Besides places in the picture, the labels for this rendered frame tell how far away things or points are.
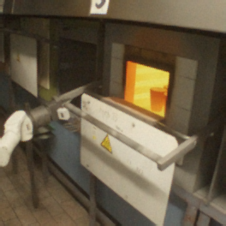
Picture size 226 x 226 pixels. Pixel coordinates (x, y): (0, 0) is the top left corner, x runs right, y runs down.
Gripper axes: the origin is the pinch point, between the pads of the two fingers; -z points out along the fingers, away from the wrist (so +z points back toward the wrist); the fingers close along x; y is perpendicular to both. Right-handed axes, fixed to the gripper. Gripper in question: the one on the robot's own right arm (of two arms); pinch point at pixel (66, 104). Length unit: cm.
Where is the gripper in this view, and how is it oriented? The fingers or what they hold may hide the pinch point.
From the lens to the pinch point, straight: 129.4
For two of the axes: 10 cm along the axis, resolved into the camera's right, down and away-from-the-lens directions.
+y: -6.1, -2.9, 7.4
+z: -7.8, 3.9, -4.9
